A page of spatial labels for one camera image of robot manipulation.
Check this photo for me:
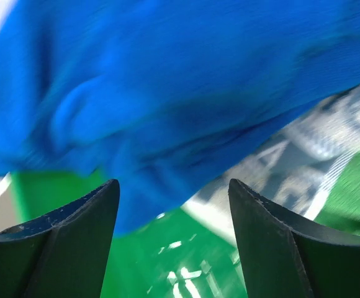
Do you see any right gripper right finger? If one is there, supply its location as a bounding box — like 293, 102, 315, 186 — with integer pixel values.
228, 179, 360, 298

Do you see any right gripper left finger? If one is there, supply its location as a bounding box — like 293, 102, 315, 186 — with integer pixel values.
0, 180, 120, 298

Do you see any white blue patterned towel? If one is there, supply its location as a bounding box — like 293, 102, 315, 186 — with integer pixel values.
182, 85, 360, 243

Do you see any green towel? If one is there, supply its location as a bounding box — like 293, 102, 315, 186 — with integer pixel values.
315, 153, 360, 236

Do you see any green plastic tray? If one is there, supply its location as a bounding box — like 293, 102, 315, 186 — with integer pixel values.
11, 173, 247, 298

